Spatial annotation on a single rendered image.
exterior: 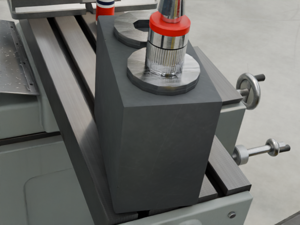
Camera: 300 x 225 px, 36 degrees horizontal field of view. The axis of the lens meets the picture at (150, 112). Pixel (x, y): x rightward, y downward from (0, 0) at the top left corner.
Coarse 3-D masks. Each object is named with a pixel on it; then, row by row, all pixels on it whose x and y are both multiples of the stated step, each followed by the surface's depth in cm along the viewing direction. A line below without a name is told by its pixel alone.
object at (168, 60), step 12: (156, 36) 51; (168, 36) 50; (180, 36) 51; (156, 48) 52; (168, 48) 51; (180, 48) 52; (156, 60) 53; (168, 60) 52; (180, 60) 53; (156, 72) 54; (168, 72) 54
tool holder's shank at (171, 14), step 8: (160, 0) 50; (168, 0) 49; (176, 0) 49; (184, 0) 50; (160, 8) 50; (168, 8) 49; (176, 8) 49; (184, 8) 50; (168, 16) 50; (176, 16) 50
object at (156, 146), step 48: (96, 48) 70; (144, 48) 58; (192, 48) 62; (96, 96) 73; (144, 96) 52; (192, 96) 53; (144, 144) 55; (192, 144) 57; (144, 192) 61; (192, 192) 63
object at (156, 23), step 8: (152, 16) 52; (160, 16) 52; (184, 16) 52; (152, 24) 51; (160, 24) 50; (168, 24) 51; (176, 24) 51; (184, 24) 51; (160, 32) 50; (168, 32) 50; (176, 32) 50; (184, 32) 51
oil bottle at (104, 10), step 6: (96, 0) 99; (102, 0) 98; (108, 0) 98; (114, 0) 100; (96, 6) 100; (102, 6) 99; (108, 6) 99; (114, 6) 101; (96, 12) 101; (102, 12) 100; (108, 12) 100; (96, 18) 102; (96, 24) 103
